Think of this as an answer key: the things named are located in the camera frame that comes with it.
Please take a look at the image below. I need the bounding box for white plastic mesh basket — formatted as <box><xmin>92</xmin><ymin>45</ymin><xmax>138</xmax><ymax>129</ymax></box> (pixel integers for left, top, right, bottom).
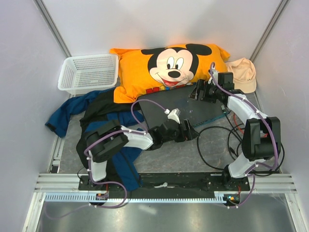
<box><xmin>57</xmin><ymin>54</ymin><xmax>119</xmax><ymax>95</ymax></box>

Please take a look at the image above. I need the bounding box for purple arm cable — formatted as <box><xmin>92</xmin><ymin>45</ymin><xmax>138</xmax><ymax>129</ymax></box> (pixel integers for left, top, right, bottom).
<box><xmin>209</xmin><ymin>62</ymin><xmax>278</xmax><ymax>209</ymax></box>
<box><xmin>84</xmin><ymin>100</ymin><xmax>171</xmax><ymax>208</ymax></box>

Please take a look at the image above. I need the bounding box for blue and black jacket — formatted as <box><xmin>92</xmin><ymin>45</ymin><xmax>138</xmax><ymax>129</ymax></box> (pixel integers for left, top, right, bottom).
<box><xmin>45</xmin><ymin>88</ymin><xmax>144</xmax><ymax>190</ymax></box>

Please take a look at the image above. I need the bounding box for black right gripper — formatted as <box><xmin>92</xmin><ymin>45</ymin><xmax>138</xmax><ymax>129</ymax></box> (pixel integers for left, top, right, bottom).
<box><xmin>188</xmin><ymin>79</ymin><xmax>222</xmax><ymax>103</ymax></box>

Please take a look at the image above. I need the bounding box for dark grey network switch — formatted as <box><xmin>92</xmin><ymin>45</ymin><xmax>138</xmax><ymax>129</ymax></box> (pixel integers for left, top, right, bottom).
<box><xmin>139</xmin><ymin>86</ymin><xmax>229</xmax><ymax>132</ymax></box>

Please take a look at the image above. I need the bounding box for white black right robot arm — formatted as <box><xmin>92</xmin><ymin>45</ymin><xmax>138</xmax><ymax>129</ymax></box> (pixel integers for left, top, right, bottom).
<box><xmin>190</xmin><ymin>68</ymin><xmax>281</xmax><ymax>190</ymax></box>

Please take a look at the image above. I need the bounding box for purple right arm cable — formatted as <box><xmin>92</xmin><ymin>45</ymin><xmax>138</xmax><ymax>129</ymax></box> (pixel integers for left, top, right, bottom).
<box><xmin>209</xmin><ymin>62</ymin><xmax>278</xmax><ymax>209</ymax></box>

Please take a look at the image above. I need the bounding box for orange Mickey Mouse pillow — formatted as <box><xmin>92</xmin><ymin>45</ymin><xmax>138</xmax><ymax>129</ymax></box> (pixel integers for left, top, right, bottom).
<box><xmin>109</xmin><ymin>43</ymin><xmax>230</xmax><ymax>104</ymax></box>

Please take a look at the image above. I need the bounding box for black ethernet cable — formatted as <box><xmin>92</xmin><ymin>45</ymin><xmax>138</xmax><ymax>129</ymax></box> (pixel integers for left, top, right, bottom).
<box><xmin>222</xmin><ymin>105</ymin><xmax>285</xmax><ymax>172</ymax></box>

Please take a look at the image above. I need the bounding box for aluminium frame rail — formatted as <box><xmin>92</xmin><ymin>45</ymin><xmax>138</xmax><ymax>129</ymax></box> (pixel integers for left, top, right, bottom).
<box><xmin>35</xmin><ymin>174</ymin><xmax>297</xmax><ymax>194</ymax></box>

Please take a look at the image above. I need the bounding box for beige bucket hat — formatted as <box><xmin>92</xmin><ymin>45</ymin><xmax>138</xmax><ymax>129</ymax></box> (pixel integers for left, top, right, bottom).
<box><xmin>226</xmin><ymin>58</ymin><xmax>256</xmax><ymax>94</ymax></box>

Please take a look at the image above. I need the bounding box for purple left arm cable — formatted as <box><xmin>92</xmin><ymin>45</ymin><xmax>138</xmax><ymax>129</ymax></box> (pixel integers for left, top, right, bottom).
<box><xmin>84</xmin><ymin>100</ymin><xmax>171</xmax><ymax>208</ymax></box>

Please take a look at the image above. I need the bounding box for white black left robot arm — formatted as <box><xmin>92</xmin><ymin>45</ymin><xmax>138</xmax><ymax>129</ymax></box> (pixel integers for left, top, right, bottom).
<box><xmin>84</xmin><ymin>119</ymin><xmax>199</xmax><ymax>190</ymax></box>

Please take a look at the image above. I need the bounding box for red ethernet cable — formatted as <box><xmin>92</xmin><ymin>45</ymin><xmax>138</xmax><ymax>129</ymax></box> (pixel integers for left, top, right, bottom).
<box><xmin>233</xmin><ymin>113</ymin><xmax>246</xmax><ymax>133</ymax></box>

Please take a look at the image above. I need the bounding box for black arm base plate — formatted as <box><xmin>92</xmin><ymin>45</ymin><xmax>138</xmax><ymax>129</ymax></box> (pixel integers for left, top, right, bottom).
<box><xmin>78</xmin><ymin>172</ymin><xmax>251</xmax><ymax>199</ymax></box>

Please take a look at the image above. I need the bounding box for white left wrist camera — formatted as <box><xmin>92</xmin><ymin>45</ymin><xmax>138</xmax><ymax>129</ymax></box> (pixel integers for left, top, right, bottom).
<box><xmin>168</xmin><ymin>108</ymin><xmax>181</xmax><ymax>124</ymax></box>

